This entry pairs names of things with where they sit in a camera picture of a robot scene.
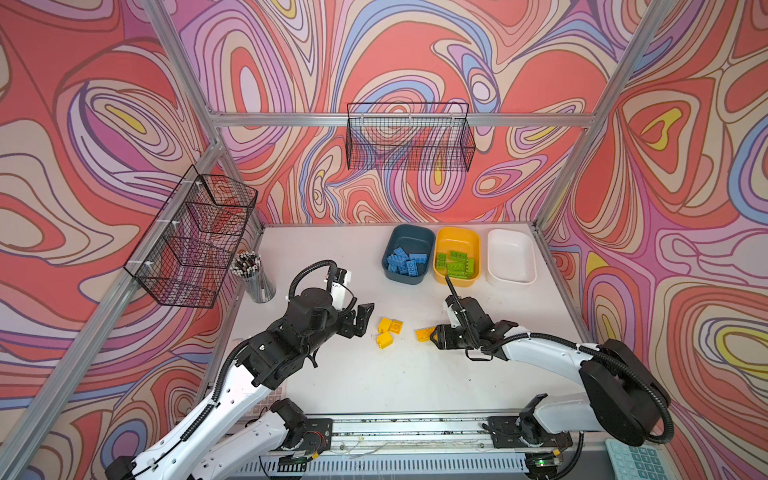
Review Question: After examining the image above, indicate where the green lego pair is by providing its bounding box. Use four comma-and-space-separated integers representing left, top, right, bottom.
465, 258, 476, 278
447, 270, 469, 279

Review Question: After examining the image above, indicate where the yellow lego long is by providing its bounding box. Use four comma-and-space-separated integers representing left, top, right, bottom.
415, 327, 435, 343

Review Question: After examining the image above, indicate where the yellow lego top cluster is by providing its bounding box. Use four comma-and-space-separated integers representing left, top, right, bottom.
378, 317, 391, 333

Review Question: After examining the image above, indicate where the yellow lego cluster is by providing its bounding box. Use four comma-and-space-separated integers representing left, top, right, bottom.
376, 332, 394, 349
378, 317, 391, 333

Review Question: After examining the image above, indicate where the orange-yellow lego cluster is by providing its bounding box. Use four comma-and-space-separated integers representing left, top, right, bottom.
388, 320, 403, 335

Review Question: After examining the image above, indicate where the yellow lego bottom cluster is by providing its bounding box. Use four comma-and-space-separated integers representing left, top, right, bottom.
376, 332, 394, 349

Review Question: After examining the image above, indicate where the blue lego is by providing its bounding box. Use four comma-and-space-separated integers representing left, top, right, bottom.
409, 253, 428, 264
392, 247, 409, 261
405, 260, 419, 277
387, 256, 408, 275

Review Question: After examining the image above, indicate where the blue lego bottom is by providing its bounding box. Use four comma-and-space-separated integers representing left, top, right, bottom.
387, 256, 408, 275

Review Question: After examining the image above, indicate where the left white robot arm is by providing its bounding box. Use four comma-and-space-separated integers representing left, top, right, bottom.
105, 260, 374, 479

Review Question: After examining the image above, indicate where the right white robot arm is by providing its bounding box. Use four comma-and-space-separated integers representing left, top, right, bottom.
430, 290, 675, 447

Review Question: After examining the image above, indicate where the yellow plastic bin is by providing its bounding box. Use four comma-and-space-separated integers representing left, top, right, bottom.
433, 227, 482, 288

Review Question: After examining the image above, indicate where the dark teal plastic bin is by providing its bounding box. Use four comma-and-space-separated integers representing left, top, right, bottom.
381, 224, 436, 285

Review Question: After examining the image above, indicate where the white plastic bin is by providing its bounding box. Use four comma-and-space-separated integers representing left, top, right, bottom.
486, 229, 537, 286

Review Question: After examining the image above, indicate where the pink calculator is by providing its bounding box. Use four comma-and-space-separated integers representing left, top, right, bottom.
262, 385, 287, 411

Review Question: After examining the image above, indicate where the metal cup of pens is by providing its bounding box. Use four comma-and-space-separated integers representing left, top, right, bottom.
230, 251, 276, 304

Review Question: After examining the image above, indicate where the teal calculator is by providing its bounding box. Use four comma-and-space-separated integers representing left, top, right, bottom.
605, 438, 677, 480

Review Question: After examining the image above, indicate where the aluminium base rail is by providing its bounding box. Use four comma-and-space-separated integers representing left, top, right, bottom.
161, 410, 655, 478

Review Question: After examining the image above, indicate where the black wire basket left wall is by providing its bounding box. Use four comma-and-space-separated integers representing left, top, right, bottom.
124, 166, 258, 309

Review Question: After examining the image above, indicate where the black wire basket wall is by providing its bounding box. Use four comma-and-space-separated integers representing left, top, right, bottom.
345, 100, 476, 172
124, 166, 258, 309

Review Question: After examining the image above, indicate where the black wire basket back wall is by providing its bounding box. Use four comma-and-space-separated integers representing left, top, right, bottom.
345, 100, 476, 172

